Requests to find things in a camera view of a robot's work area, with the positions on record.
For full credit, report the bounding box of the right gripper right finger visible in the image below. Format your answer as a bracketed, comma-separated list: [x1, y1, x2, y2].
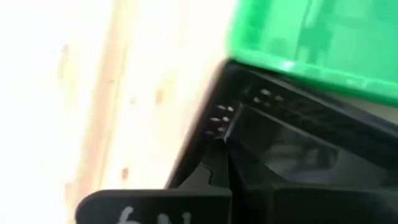
[229, 149, 277, 189]

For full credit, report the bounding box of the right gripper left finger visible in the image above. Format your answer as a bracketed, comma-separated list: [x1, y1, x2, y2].
[177, 141, 231, 190]

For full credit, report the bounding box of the black slotted plastic basket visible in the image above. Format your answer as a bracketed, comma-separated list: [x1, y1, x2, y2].
[164, 58, 398, 191]

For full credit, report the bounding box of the green slotted plastic basket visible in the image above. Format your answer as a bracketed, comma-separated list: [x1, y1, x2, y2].
[225, 0, 398, 107]

